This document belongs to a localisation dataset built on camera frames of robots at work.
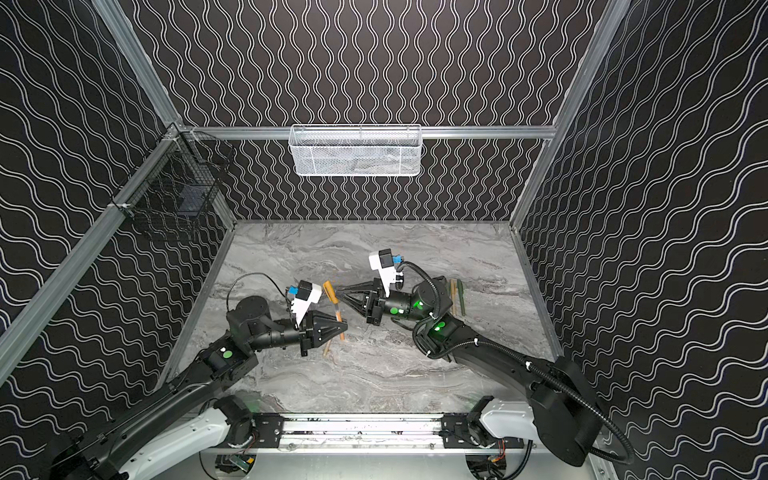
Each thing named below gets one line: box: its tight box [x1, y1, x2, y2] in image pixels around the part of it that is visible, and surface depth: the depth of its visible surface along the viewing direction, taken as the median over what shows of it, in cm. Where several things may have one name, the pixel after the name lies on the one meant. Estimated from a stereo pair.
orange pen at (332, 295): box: [323, 280, 345, 341], surface depth 63 cm
